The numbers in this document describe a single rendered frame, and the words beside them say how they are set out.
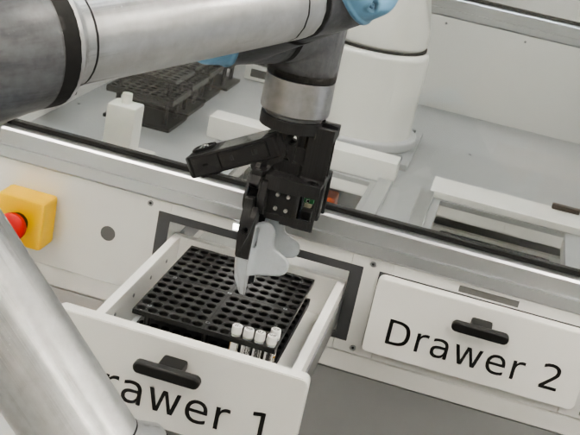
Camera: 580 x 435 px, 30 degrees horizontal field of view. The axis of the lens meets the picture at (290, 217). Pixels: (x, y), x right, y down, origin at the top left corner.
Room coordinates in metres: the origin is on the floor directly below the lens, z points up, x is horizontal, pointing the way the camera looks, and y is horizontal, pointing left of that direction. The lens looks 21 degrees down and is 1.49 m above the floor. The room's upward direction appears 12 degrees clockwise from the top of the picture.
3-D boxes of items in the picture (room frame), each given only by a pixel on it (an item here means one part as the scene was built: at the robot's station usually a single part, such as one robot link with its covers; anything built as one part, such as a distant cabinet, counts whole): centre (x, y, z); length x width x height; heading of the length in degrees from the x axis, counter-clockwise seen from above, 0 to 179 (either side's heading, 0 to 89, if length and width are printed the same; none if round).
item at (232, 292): (1.24, 0.05, 0.87); 0.22 x 0.18 x 0.06; 171
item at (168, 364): (1.01, 0.09, 0.91); 0.07 x 0.04 x 0.01; 81
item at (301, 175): (1.13, 0.01, 1.12); 0.09 x 0.08 x 0.12; 81
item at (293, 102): (1.13, 0.02, 1.20); 0.08 x 0.08 x 0.05
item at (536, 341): (1.30, -0.28, 0.87); 0.29 x 0.02 x 0.11; 81
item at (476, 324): (1.28, -0.27, 0.91); 0.07 x 0.04 x 0.01; 81
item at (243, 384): (1.04, 0.09, 0.87); 0.29 x 0.02 x 0.11; 81
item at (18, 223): (1.36, 0.37, 0.88); 0.04 x 0.03 x 0.04; 81
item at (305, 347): (1.24, 0.05, 0.86); 0.40 x 0.26 x 0.06; 171
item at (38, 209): (1.39, 0.36, 0.88); 0.07 x 0.05 x 0.07; 81
